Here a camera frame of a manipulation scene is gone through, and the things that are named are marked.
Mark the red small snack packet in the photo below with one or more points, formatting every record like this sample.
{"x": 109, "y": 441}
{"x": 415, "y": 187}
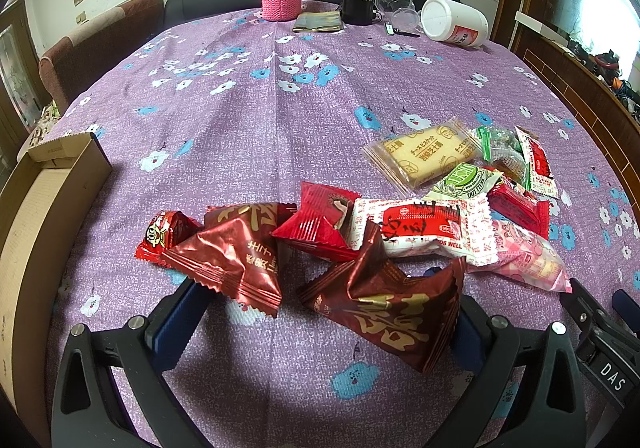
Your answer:
{"x": 520, "y": 206}

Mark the clear green candy wrapper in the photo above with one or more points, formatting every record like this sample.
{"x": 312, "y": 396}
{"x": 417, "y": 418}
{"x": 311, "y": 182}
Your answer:
{"x": 502, "y": 149}

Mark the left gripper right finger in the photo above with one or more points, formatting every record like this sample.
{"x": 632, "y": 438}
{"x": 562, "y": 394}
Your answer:
{"x": 548, "y": 408}

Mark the small dark booklet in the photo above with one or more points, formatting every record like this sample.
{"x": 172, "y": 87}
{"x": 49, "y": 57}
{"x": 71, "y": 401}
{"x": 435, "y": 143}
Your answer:
{"x": 318, "y": 22}

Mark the dark red triangular snack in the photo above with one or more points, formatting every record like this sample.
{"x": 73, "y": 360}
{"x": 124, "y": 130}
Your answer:
{"x": 235, "y": 253}

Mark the white red long snack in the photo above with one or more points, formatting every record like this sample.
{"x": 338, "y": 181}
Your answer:
{"x": 415, "y": 227}

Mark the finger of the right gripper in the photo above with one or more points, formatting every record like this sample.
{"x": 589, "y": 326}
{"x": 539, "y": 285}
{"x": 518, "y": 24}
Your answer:
{"x": 626, "y": 306}

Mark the black small container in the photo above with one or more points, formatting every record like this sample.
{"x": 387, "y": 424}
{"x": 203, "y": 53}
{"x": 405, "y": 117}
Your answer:
{"x": 359, "y": 12}

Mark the white plastic jar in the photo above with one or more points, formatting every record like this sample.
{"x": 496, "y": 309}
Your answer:
{"x": 450, "y": 22}

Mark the wooden cabinet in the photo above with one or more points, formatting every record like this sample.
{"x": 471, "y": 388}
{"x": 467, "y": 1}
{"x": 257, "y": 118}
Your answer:
{"x": 583, "y": 82}

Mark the green white candy packet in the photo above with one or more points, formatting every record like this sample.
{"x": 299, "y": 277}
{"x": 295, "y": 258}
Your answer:
{"x": 464, "y": 182}

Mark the clear plastic cup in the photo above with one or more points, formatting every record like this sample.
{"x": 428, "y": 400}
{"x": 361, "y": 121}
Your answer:
{"x": 401, "y": 14}

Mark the yellow biscuit packet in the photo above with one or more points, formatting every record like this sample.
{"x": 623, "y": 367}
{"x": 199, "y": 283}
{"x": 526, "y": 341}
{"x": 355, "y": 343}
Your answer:
{"x": 411, "y": 160}

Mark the pink strawberry snack packet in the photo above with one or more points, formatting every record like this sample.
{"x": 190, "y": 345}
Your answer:
{"x": 526, "y": 257}

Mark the bright red snack packet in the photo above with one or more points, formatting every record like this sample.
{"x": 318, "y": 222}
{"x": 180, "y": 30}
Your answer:
{"x": 319, "y": 225}

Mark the cardboard tray box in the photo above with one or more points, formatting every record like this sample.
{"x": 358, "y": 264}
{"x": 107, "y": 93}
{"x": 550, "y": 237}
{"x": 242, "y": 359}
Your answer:
{"x": 43, "y": 206}

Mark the dark red gold-character snack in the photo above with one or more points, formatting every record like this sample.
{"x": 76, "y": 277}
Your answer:
{"x": 409, "y": 317}

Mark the brown fabric armchair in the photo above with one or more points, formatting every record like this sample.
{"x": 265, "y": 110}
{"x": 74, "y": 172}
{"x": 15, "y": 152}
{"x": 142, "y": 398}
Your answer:
{"x": 87, "y": 52}

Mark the white red narrow sachet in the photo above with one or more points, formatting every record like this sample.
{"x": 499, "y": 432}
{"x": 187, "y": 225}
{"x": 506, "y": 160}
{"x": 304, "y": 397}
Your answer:
{"x": 540, "y": 177}

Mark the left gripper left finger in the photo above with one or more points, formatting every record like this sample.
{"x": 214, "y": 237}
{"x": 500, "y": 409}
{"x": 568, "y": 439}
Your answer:
{"x": 88, "y": 410}

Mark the small red candy packet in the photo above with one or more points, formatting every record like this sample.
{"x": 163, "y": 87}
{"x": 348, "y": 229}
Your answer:
{"x": 166, "y": 230}

